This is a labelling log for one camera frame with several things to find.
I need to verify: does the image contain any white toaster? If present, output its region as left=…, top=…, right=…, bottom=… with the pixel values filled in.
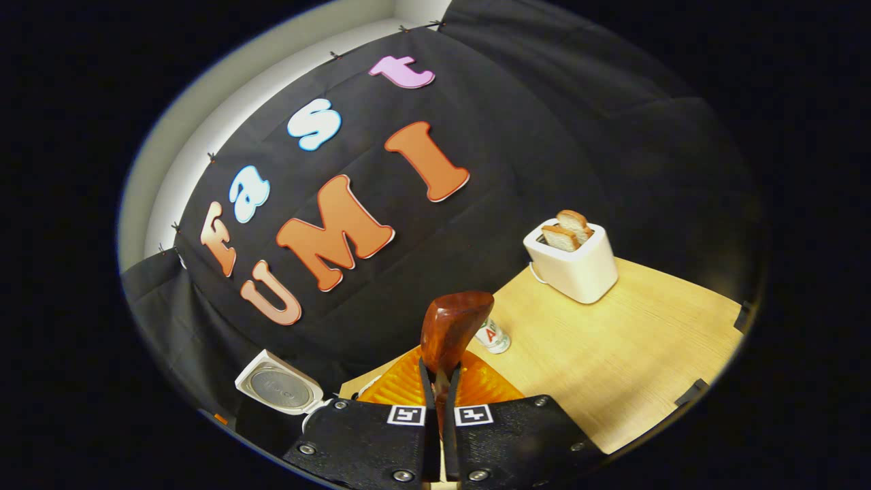
left=523, top=221, right=619, bottom=305

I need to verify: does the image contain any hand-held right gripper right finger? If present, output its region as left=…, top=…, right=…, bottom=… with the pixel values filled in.
left=446, top=350, right=603, bottom=489

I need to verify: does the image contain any brown wooden spoon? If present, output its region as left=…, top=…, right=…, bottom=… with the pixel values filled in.
left=420, top=291, right=495, bottom=429

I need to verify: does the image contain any white drink bottle green label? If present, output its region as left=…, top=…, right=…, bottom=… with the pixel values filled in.
left=474, top=316, right=512, bottom=355

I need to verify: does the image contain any white rice cooker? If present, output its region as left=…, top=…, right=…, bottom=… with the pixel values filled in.
left=235, top=349, right=334, bottom=443

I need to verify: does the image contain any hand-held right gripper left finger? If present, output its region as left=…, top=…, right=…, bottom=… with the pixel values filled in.
left=282, top=346, right=440, bottom=489

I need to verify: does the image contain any black flat clip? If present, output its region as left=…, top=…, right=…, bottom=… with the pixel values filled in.
left=674, top=378, right=710, bottom=408

